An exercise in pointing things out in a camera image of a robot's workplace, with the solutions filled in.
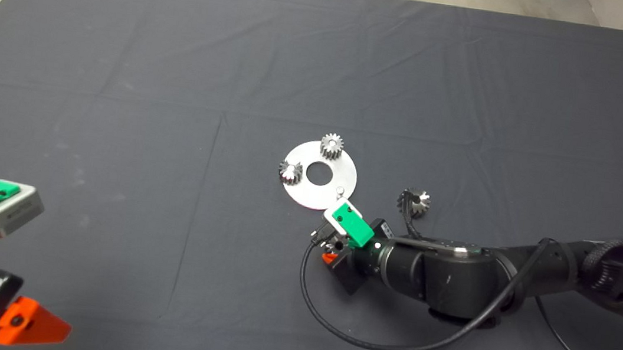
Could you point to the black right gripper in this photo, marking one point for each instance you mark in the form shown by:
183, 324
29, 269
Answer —
356, 270

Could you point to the larger steel spur gear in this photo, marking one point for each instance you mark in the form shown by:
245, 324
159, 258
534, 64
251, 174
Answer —
418, 203

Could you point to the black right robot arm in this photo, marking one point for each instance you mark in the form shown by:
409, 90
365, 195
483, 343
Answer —
453, 281

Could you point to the small steel spur gear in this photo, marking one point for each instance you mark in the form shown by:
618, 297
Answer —
290, 172
332, 145

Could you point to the round metal plate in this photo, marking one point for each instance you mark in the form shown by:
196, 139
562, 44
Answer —
303, 195

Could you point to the dark grey table cloth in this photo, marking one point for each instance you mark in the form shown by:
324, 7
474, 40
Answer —
182, 64

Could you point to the green right camera mount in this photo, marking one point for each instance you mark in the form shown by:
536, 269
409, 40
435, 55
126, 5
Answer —
358, 228

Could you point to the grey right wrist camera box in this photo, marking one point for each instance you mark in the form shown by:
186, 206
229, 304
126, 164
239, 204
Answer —
333, 213

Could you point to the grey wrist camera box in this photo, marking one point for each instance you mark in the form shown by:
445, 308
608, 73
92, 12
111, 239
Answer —
16, 210
333, 213

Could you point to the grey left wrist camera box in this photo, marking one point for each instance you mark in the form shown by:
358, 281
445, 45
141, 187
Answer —
16, 210

